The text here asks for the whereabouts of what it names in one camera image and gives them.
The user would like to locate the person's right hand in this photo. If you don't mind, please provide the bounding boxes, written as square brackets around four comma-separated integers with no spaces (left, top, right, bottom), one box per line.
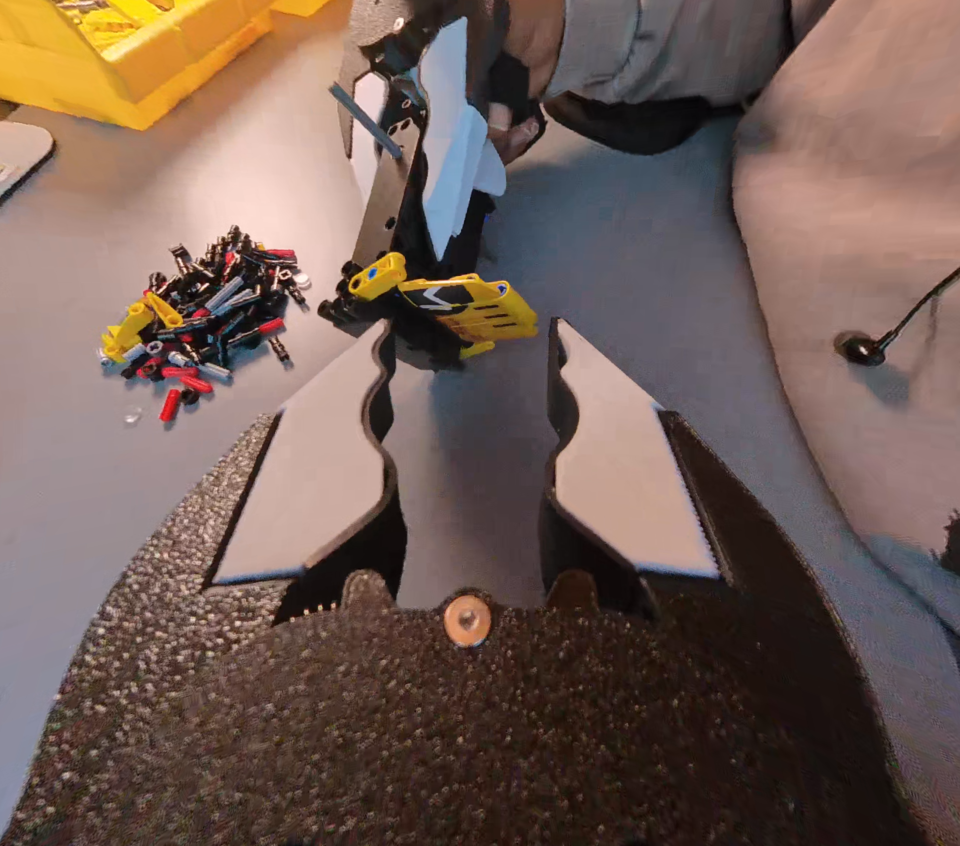
[487,0,569,166]

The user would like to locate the pile of small building pins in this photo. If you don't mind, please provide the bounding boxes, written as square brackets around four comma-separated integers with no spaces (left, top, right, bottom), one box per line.
[97,223,312,426]

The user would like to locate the person's beige sweatshirt torso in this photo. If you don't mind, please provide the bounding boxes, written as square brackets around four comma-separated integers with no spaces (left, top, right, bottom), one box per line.
[731,0,960,645]

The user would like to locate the thin black cable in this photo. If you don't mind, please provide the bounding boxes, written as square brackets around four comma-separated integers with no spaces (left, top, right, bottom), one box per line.
[834,264,960,369]

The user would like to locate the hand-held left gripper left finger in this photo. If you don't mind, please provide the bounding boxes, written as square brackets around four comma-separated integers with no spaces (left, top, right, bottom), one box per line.
[204,319,399,588]

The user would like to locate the white booklet stand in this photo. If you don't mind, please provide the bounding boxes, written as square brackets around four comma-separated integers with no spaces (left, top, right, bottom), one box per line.
[0,120,57,202]

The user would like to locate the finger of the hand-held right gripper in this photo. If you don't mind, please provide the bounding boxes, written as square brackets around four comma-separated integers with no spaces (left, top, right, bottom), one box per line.
[469,103,509,197]
[418,19,490,260]

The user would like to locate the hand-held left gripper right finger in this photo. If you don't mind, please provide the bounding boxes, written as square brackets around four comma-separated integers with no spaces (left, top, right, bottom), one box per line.
[541,317,723,581]

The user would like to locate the small yellow connector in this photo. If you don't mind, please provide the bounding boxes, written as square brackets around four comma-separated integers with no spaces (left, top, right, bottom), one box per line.
[347,252,408,302]

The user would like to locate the yellow building panel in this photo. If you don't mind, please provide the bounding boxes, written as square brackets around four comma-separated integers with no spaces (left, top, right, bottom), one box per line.
[396,273,540,361]

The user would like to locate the heap of yellow pieces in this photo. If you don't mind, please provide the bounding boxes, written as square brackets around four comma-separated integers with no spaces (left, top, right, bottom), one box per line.
[33,0,198,51]

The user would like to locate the grey desk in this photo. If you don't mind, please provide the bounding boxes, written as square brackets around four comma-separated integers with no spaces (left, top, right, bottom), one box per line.
[0,9,960,846]

